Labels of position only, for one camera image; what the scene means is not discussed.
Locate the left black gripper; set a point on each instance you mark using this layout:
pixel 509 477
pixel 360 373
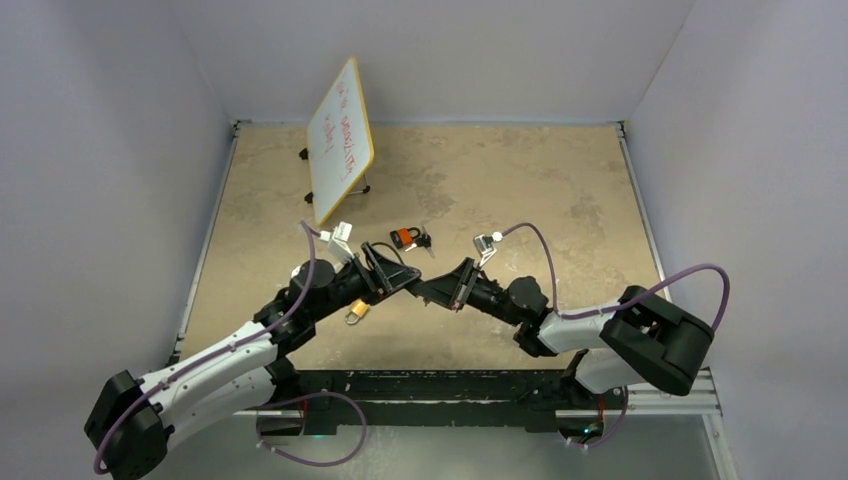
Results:
pixel 386 275

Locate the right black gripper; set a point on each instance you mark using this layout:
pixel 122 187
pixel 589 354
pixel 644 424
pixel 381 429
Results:
pixel 446 290

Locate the black cable padlock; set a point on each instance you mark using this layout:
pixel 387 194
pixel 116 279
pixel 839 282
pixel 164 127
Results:
pixel 391 251

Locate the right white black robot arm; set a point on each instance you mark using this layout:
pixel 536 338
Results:
pixel 638 337

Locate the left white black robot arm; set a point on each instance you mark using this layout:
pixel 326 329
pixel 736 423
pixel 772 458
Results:
pixel 135 419

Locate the brass padlock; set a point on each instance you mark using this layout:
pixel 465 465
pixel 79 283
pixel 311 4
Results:
pixel 357 311

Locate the orange black padlock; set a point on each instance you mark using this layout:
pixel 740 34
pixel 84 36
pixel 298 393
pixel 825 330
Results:
pixel 404 237

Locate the black keys bunch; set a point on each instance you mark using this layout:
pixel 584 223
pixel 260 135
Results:
pixel 423 240

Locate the yellow framed whiteboard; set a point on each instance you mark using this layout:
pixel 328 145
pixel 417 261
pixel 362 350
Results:
pixel 339 142

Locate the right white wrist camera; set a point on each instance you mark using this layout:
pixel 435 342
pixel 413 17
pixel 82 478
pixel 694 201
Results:
pixel 486 246

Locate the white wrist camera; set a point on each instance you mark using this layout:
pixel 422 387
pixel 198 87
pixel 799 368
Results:
pixel 337 242
pixel 486 246

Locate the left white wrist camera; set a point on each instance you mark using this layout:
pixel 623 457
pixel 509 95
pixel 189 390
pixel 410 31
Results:
pixel 337 242

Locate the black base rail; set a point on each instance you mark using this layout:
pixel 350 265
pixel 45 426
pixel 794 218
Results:
pixel 537 401

